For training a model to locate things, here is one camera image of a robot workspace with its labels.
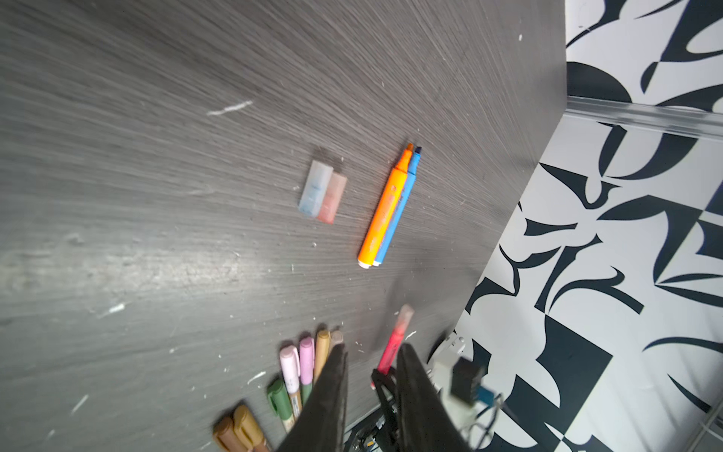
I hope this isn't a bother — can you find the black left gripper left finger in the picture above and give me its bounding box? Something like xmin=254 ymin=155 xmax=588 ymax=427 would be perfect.
xmin=277 ymin=344 xmax=348 ymax=452

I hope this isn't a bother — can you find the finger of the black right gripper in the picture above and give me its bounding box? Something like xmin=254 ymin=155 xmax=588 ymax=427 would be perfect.
xmin=344 ymin=369 xmax=401 ymax=451

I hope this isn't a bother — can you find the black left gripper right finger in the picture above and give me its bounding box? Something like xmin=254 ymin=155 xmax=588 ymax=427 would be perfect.
xmin=395 ymin=343 xmax=471 ymax=451

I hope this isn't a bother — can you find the pink red highlighter pen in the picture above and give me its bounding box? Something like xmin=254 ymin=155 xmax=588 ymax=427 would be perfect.
xmin=377 ymin=304 xmax=414 ymax=375

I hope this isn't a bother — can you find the blue highlighter pen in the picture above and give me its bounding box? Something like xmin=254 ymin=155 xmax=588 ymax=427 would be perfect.
xmin=373 ymin=143 xmax=422 ymax=267

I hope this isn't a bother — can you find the orange highlighter pen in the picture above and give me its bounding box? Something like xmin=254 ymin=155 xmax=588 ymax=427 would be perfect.
xmin=358 ymin=143 xmax=414 ymax=269

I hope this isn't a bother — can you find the clear orange pen cap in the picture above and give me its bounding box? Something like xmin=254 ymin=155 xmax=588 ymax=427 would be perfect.
xmin=317 ymin=173 xmax=348 ymax=224

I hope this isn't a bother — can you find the clear blue pen cap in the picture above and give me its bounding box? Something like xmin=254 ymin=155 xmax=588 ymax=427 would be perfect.
xmin=299 ymin=160 xmax=333 ymax=218

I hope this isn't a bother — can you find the purple highlighter pen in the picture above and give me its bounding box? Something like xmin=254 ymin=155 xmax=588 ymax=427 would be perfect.
xmin=329 ymin=330 xmax=344 ymax=351

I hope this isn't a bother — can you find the green cap cream marker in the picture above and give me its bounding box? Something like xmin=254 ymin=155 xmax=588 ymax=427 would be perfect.
xmin=267 ymin=379 xmax=296 ymax=433

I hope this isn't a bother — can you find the gold cap brown marker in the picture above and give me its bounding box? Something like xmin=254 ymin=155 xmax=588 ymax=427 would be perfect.
xmin=233 ymin=405 xmax=271 ymax=452

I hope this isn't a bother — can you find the pink cap green marker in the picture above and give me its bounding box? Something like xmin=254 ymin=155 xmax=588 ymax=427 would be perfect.
xmin=299 ymin=336 xmax=316 ymax=406

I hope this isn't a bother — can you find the light pink cap brown marker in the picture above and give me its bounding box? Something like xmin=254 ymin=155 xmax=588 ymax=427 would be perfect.
xmin=279 ymin=346 xmax=302 ymax=419

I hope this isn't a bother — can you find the gold cap beige marker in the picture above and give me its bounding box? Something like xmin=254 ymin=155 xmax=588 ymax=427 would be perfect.
xmin=314 ymin=329 xmax=331 ymax=383

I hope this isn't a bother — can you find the aluminium corner post back right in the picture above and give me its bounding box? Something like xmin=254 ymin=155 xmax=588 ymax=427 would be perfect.
xmin=565 ymin=96 xmax=722 ymax=140

